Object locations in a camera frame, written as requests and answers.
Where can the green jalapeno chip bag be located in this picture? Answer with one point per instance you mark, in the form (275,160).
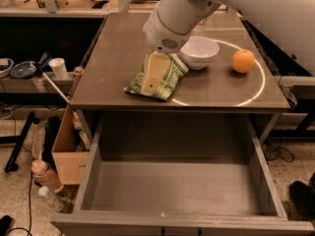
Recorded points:
(176,71)

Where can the white stick tool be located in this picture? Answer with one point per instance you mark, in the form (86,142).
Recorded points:
(56,88)

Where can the grey open top drawer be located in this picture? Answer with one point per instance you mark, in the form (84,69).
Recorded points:
(162,174)

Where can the grey cabinet table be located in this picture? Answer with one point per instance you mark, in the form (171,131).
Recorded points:
(120,51)

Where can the white paper cup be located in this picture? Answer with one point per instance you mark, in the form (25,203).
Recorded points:
(59,68)

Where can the white plastic bottle floor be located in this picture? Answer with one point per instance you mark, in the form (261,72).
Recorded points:
(50,198)

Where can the white ceramic bowl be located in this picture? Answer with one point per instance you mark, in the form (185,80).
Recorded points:
(198,52)

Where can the orange fruit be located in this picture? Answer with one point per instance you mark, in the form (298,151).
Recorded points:
(242,61)

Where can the black shoe on floor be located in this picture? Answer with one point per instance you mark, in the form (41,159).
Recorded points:
(303,197)

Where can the brown cardboard box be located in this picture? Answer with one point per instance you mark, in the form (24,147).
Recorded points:
(69,151)

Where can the brown sauce bottle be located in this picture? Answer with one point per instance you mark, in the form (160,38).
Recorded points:
(46,175)

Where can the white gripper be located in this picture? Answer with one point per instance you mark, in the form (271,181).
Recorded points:
(161,34)

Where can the clear plastic water bottle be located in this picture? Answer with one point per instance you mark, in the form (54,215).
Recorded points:
(200,28)

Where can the dark round plate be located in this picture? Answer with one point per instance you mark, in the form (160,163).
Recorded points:
(24,70)

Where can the small white bowl left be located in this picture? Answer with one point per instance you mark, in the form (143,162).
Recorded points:
(6,65)

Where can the black pole on floor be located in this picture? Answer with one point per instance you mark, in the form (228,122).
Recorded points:
(12,165)

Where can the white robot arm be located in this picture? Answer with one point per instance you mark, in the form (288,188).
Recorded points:
(289,24)

